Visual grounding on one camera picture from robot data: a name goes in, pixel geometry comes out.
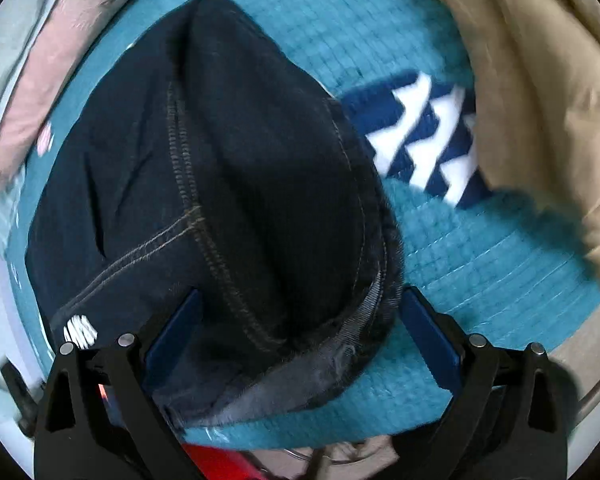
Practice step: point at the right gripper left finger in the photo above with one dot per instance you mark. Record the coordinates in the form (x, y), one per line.
(96, 419)

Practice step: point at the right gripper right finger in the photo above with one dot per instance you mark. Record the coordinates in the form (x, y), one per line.
(508, 413)

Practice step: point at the dark denim jacket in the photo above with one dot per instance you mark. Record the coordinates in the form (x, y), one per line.
(213, 189)

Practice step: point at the beige folded garment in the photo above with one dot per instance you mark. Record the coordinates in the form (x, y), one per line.
(537, 78)

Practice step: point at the teal quilted bedspread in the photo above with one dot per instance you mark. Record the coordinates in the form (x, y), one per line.
(401, 75)

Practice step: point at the pink embroidered pillow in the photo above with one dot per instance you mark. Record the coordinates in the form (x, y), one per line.
(71, 28)

